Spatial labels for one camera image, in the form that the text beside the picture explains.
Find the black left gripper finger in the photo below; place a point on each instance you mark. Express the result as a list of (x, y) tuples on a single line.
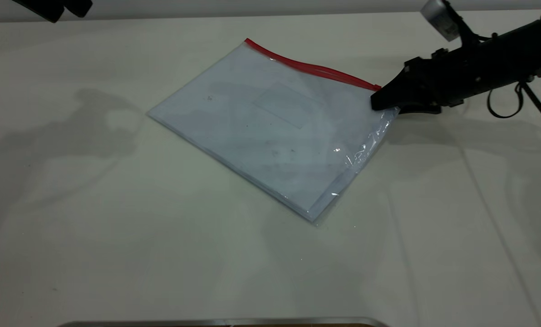
[(43, 8), (79, 6)]

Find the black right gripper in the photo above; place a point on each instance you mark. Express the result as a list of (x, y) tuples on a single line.
[(479, 68)]

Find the clear plastic zip bag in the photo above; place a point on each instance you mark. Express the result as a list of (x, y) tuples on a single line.
[(234, 91)]

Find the grey metal edge strip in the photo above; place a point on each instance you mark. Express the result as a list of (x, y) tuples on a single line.
[(207, 323)]

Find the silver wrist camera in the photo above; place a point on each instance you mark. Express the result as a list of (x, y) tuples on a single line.
[(438, 18)]

